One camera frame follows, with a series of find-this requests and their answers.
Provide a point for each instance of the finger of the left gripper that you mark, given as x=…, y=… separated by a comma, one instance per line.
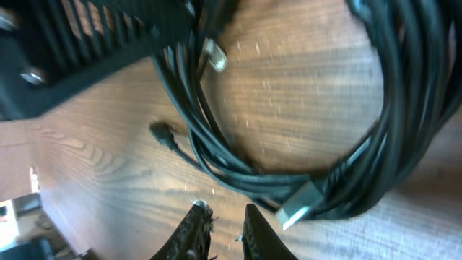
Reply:
x=53, y=50

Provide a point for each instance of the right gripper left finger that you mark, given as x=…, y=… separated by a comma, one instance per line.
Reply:
x=191, y=239

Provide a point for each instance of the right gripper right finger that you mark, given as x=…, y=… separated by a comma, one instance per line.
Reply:
x=260, y=242

